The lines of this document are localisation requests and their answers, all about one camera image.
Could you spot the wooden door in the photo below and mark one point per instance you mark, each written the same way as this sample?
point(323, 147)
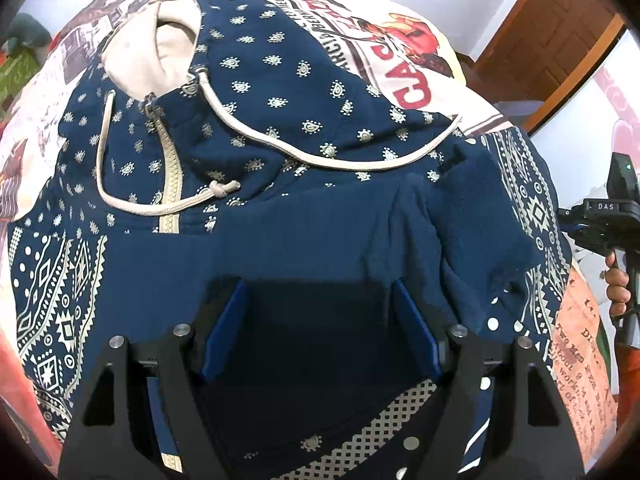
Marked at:
point(555, 50)

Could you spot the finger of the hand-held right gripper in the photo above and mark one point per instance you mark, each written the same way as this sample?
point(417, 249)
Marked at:
point(569, 225)

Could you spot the green bag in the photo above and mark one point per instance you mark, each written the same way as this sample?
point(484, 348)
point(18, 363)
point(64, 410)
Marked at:
point(15, 77)

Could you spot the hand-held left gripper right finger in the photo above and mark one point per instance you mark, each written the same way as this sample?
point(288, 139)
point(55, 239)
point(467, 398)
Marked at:
point(417, 327)

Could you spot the person's right hand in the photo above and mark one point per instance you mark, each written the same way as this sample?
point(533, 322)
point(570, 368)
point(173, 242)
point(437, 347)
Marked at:
point(617, 285)

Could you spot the navy patterned hoodie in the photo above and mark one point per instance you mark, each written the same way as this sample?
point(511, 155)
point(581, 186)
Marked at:
point(320, 220)

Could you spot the printed bedsheet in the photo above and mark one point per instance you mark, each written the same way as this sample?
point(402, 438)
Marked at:
point(400, 50)

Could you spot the grey cloth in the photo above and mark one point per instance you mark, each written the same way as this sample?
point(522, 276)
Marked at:
point(27, 32)

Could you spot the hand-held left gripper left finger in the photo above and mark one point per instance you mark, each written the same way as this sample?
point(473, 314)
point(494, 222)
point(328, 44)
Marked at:
point(226, 327)

